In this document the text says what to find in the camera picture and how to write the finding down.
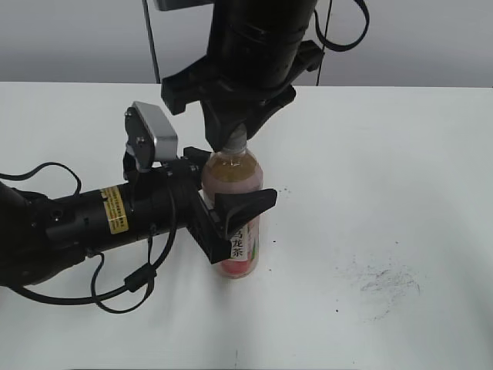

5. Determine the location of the peach oolong tea bottle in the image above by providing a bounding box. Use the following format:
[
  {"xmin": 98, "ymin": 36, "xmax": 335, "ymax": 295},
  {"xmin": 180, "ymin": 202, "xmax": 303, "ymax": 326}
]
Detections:
[{"xmin": 202, "ymin": 150, "xmax": 263, "ymax": 278}]

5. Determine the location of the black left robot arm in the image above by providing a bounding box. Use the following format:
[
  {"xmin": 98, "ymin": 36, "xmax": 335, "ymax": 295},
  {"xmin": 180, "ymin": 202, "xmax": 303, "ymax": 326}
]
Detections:
[{"xmin": 1, "ymin": 147, "xmax": 277, "ymax": 287}]

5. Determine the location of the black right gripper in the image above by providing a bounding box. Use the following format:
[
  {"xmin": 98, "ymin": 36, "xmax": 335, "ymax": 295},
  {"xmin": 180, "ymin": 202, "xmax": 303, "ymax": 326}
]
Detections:
[{"xmin": 161, "ymin": 40, "xmax": 324, "ymax": 152}]

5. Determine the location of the white bottle cap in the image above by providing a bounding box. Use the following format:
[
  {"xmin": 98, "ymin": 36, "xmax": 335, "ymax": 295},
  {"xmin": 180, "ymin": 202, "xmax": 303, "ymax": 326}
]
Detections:
[{"xmin": 222, "ymin": 124, "xmax": 247, "ymax": 154}]

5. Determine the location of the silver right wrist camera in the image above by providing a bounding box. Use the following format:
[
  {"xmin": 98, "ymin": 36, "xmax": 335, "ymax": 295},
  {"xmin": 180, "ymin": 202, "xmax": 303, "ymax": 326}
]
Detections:
[{"xmin": 153, "ymin": 0, "xmax": 195, "ymax": 12}]

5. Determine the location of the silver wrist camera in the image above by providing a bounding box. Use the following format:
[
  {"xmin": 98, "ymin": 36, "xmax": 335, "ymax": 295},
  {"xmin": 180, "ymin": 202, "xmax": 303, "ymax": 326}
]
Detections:
[
  {"xmin": 153, "ymin": 0, "xmax": 195, "ymax": 12},
  {"xmin": 125, "ymin": 101, "xmax": 178, "ymax": 172}
]

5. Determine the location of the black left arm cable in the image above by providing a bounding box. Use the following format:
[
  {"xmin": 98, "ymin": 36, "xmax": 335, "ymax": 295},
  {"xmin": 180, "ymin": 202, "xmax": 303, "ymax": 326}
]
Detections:
[{"xmin": 0, "ymin": 161, "xmax": 176, "ymax": 314}]

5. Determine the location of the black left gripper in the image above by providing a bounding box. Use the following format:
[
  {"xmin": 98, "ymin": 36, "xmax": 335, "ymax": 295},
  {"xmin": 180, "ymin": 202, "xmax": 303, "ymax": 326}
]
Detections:
[{"xmin": 122, "ymin": 146, "xmax": 277, "ymax": 264}]

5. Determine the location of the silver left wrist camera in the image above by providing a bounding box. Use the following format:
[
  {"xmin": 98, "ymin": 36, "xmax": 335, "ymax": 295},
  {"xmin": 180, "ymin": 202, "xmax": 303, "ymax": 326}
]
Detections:
[{"xmin": 125, "ymin": 101, "xmax": 178, "ymax": 172}]

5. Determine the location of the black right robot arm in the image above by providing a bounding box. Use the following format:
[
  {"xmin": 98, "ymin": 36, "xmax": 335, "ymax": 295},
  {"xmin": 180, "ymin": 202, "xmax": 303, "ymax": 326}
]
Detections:
[{"xmin": 161, "ymin": 1, "xmax": 323, "ymax": 152}]

